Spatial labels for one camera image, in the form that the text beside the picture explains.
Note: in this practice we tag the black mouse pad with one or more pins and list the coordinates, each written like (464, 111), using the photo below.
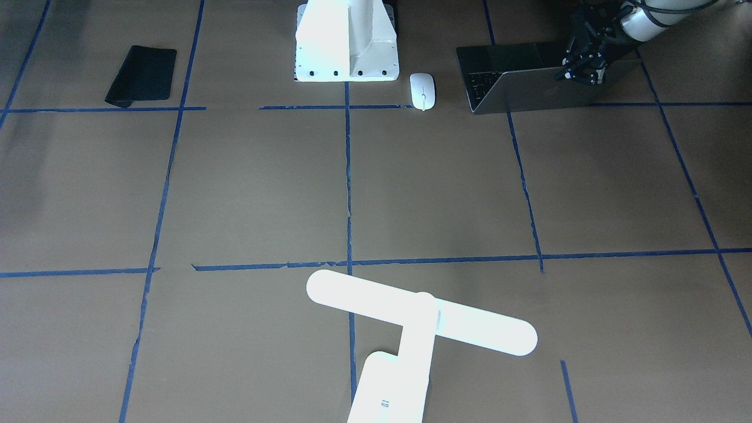
(145, 75)

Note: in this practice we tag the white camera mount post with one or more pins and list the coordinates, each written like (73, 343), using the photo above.
(338, 41)

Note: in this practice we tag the white desk lamp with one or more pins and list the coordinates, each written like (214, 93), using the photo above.
(394, 387)

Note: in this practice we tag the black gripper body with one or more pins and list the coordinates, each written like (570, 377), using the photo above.
(603, 33)

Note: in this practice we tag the grey laptop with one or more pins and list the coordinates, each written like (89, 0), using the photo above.
(531, 76)

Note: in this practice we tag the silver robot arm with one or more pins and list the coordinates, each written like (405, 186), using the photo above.
(641, 21)

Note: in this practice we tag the white computer mouse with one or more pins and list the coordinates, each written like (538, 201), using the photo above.
(422, 91)

